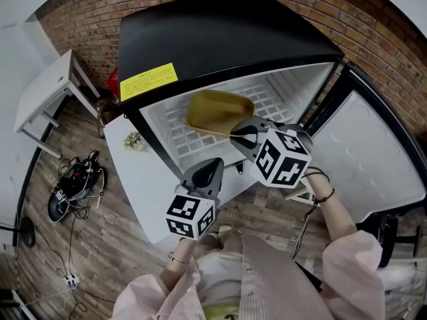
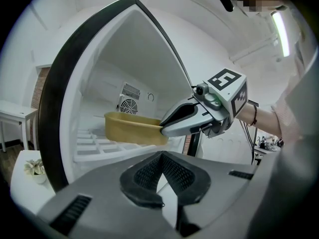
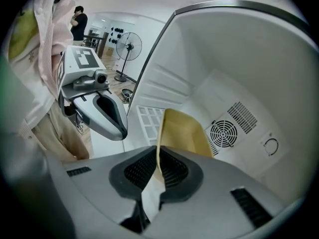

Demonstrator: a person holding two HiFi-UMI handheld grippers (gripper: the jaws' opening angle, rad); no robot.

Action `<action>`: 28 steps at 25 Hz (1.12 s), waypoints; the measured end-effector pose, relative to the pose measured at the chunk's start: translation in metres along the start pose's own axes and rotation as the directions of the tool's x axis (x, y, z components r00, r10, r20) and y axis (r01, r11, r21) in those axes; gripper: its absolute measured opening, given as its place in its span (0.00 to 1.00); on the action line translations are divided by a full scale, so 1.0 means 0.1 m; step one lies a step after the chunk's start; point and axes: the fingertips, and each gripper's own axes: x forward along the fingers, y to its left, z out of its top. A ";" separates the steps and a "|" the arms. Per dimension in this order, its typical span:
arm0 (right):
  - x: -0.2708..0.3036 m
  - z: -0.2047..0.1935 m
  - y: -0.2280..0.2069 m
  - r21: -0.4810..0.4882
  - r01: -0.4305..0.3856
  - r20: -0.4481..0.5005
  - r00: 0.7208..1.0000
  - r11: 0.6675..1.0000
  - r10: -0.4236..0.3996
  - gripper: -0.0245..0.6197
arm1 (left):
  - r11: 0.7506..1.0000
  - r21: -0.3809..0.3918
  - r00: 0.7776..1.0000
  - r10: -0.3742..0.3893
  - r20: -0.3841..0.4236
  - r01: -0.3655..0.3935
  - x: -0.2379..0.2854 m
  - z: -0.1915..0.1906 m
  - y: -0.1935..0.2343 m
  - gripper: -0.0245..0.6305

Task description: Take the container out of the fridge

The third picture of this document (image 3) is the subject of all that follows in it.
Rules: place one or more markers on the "person's pink striped shirt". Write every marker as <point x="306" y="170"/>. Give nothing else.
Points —
<point x="46" y="34"/>

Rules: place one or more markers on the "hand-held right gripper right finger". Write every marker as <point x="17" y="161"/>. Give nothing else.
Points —
<point x="211" y="208"/>

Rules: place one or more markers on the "dark wooden railing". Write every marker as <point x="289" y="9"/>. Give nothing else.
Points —
<point x="99" y="42"/>

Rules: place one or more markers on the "white fridge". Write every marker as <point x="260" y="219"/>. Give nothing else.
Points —
<point x="236" y="58"/>

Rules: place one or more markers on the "small floor fan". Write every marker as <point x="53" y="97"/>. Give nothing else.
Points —
<point x="126" y="94"/>

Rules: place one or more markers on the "fridge temperature dial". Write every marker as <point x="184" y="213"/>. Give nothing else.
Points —
<point x="271" y="146"/>

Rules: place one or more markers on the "cardboard box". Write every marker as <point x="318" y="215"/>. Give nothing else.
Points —
<point x="109" y="51"/>

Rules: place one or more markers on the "white grid tray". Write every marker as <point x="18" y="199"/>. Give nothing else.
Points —
<point x="149" y="123"/>

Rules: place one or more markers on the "group of black wall items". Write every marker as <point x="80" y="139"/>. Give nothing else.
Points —
<point x="117" y="35"/>

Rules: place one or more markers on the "white fridge fan vent panel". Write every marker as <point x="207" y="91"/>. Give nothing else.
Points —
<point x="225" y="131"/>

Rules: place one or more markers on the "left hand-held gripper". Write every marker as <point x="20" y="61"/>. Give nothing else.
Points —
<point x="74" y="68"/>

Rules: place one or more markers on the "person's beige trousers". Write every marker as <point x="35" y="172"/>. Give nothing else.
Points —
<point x="62" y="136"/>

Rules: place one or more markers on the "grey gripper camera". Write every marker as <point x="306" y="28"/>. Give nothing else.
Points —
<point x="94" y="80"/>

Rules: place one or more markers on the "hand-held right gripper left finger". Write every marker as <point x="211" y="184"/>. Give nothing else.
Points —
<point x="99" y="190"/>

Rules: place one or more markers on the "black pedestal fan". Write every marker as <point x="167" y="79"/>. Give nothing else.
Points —
<point x="129" y="46"/>

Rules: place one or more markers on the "person's white printed t-shirt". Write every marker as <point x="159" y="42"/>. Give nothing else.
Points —
<point x="25" y="66"/>

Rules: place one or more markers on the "tan paper container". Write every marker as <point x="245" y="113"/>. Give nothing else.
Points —
<point x="184" y="133"/>

